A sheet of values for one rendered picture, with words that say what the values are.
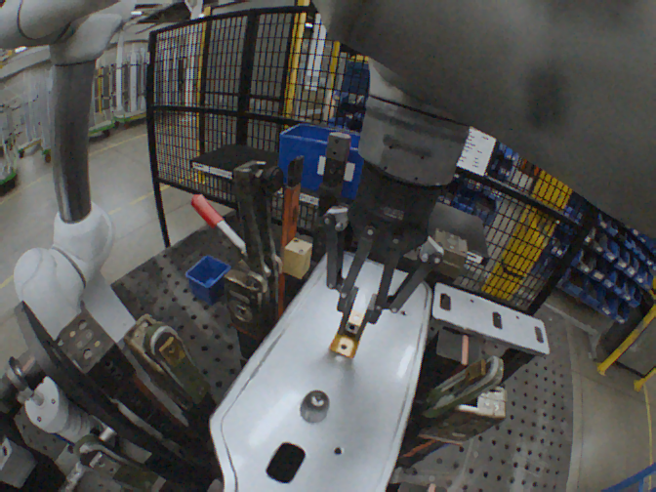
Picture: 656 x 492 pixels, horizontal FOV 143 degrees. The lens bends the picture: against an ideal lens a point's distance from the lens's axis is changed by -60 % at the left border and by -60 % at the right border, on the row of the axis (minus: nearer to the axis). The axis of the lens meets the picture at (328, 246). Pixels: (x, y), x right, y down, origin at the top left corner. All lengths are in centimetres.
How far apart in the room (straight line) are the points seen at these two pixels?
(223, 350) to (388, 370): 47
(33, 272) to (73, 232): 15
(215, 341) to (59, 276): 45
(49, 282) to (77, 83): 41
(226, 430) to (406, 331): 30
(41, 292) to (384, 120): 70
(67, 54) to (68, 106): 11
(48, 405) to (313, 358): 34
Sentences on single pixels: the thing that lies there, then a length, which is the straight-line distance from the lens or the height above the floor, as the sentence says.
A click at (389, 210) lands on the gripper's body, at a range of 23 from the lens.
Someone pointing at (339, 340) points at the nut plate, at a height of 102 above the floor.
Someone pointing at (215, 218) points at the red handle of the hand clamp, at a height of 113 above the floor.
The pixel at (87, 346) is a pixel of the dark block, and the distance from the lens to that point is 30.
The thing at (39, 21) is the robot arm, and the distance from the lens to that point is 41.
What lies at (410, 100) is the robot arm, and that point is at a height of 132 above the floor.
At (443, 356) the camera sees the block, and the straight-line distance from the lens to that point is 48.
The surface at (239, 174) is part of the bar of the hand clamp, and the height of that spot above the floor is 121.
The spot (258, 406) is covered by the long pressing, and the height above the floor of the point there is 100.
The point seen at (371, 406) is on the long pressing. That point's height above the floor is 100.
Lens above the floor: 133
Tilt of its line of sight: 36 degrees down
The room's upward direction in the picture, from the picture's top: 11 degrees clockwise
